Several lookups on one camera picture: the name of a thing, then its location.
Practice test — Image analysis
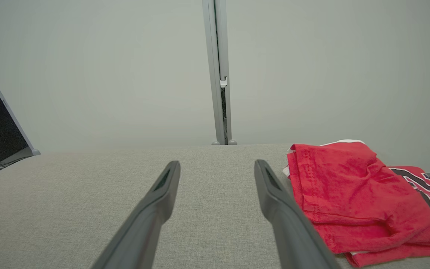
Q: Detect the grey partition end post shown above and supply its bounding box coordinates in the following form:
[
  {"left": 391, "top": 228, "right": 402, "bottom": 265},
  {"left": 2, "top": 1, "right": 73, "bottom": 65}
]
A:
[{"left": 0, "top": 47, "right": 36, "bottom": 152}]

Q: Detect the grey partition joint post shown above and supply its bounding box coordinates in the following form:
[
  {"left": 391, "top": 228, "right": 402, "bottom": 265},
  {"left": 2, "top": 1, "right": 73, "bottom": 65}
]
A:
[{"left": 202, "top": 0, "right": 233, "bottom": 145}]

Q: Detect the red shorts white stripe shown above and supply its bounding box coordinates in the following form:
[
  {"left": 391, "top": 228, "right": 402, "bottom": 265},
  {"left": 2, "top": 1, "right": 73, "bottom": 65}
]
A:
[{"left": 283, "top": 139, "right": 430, "bottom": 255}]

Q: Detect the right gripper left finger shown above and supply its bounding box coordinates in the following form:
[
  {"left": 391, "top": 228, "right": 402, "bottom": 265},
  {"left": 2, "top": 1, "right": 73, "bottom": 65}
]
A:
[{"left": 89, "top": 160, "right": 181, "bottom": 269}]

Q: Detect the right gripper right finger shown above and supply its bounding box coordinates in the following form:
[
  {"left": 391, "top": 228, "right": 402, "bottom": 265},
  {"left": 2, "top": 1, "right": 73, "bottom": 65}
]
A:
[{"left": 254, "top": 159, "right": 345, "bottom": 269}]

